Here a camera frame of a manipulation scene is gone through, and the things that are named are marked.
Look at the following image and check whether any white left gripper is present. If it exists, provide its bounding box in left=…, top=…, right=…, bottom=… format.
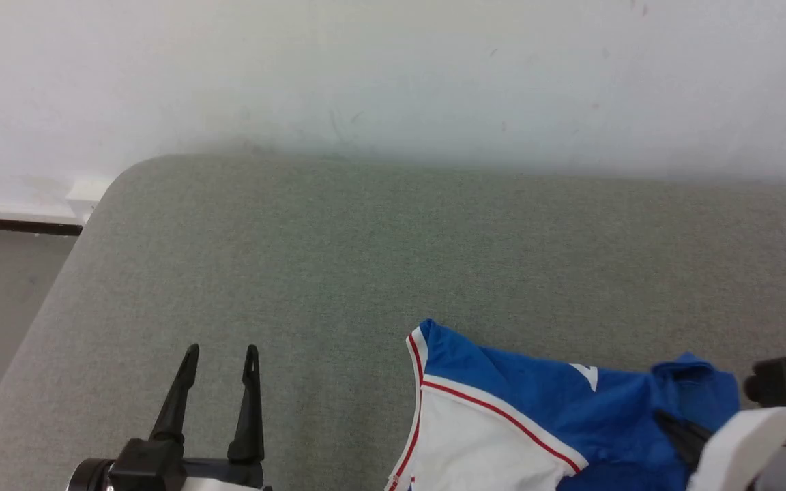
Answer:
left=149, top=344, right=272, bottom=491

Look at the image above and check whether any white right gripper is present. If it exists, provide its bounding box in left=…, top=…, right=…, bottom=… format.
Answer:
left=652, top=406, right=786, bottom=491

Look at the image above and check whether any blue and white sports jersey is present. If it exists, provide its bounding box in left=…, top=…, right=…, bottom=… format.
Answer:
left=385, top=318, right=742, bottom=491

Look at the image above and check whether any grey-green fabric sofa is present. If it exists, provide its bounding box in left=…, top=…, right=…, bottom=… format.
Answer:
left=0, top=153, right=786, bottom=491

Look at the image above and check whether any dark baseboard strip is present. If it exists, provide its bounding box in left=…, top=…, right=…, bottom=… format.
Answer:
left=0, top=215, right=84, bottom=237

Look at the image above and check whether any white wall trunking box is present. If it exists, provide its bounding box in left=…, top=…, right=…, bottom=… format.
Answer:
left=65, top=176, right=115, bottom=223

